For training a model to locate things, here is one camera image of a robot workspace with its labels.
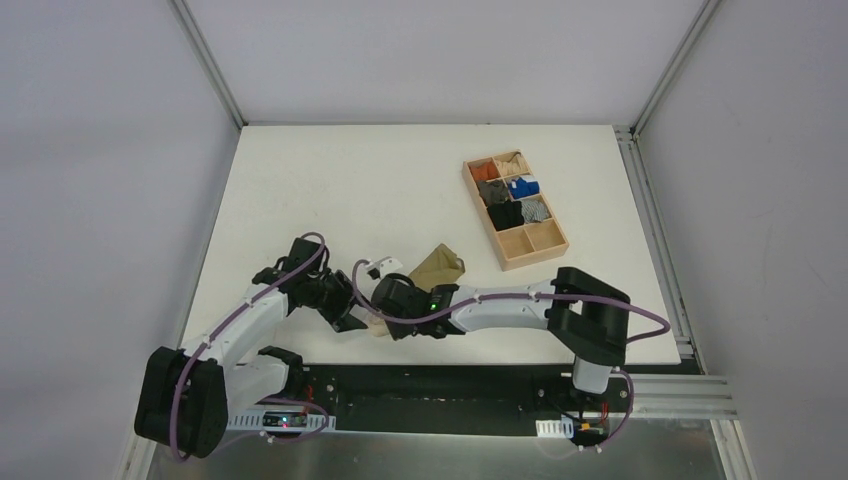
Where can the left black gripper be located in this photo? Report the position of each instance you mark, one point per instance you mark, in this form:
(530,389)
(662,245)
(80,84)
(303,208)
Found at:
(346,315)

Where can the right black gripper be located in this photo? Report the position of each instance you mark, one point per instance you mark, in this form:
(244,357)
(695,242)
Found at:
(389,304)

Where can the olive and cream underwear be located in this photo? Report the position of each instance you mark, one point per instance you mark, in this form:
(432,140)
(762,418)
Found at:
(441,266)

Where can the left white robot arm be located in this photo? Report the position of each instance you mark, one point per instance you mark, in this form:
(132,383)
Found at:
(190,393)

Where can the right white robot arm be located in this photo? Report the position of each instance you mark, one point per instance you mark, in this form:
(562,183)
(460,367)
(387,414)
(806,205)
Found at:
(588,316)

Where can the black rolled underwear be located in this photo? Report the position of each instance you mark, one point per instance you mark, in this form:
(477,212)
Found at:
(505,216)

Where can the dark grey rolled underwear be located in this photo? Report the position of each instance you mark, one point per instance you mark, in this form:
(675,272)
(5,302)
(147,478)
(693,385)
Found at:
(493,192)

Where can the orange rolled underwear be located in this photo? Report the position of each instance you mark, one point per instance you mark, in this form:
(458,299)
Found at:
(484,171)

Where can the grey striped rolled underwear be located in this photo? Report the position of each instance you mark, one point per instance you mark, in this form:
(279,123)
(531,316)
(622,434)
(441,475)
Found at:
(534,211)

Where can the blue rolled underwear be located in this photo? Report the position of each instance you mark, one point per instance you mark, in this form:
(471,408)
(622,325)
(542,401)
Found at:
(523,186)

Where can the beige rolled underwear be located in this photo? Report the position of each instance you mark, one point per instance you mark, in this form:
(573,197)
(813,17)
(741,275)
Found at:
(511,164)

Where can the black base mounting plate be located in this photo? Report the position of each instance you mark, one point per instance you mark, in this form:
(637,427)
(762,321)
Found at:
(485,400)

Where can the wooden compartment box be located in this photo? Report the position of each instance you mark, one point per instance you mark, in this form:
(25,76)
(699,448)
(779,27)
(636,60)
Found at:
(525,245)

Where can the left white cable duct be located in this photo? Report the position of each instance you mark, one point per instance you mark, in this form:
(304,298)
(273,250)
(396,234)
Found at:
(283,421)

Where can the white cable duct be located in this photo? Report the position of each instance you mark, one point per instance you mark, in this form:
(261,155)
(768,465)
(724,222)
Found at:
(283,421)
(562,428)

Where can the right white cable duct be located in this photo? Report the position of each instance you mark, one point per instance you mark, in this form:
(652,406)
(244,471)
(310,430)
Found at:
(562,428)

